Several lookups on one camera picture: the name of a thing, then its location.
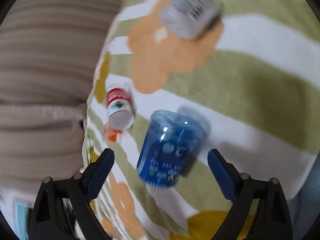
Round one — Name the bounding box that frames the blue plastic cup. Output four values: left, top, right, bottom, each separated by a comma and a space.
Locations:
136, 110, 204, 189

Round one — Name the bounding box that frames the orange clear plastic cup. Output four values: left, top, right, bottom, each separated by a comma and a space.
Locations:
103, 122, 123, 142

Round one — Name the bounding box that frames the red white plastic cup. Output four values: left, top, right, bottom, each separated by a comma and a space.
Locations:
106, 83, 135, 131

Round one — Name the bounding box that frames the white grey plastic cup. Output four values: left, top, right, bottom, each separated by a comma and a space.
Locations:
159, 0, 223, 40

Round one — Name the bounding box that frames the floral striped blanket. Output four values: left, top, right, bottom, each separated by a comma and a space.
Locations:
82, 0, 319, 239

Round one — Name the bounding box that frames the beige curtain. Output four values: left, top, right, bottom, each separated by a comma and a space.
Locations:
1, 0, 120, 193

